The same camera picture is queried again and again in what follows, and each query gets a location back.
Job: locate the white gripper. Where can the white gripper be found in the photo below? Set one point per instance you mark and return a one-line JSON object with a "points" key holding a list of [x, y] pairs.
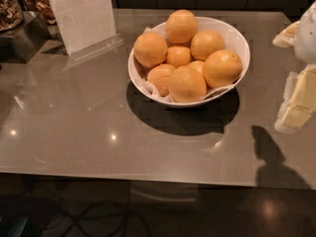
{"points": [[306, 37]]}

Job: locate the white ceramic bowl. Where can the white ceramic bowl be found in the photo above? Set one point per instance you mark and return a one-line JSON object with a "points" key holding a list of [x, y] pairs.
{"points": [[234, 41]]}

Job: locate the partly hidden middle orange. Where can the partly hidden middle orange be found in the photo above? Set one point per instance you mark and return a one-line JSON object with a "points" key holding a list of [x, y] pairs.
{"points": [[197, 65]]}

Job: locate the small centre orange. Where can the small centre orange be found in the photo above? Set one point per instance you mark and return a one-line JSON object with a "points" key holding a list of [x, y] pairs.
{"points": [[178, 55]]}

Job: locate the acrylic sign holder with paper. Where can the acrylic sign holder with paper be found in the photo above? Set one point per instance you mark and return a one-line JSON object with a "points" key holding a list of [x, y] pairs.
{"points": [[87, 27]]}

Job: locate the dark metal box stand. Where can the dark metal box stand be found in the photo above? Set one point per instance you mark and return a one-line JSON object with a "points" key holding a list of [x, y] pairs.
{"points": [[22, 43]]}

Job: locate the glass jar of nuts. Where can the glass jar of nuts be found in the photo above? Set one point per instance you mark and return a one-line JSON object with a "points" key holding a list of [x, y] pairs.
{"points": [[11, 15]]}

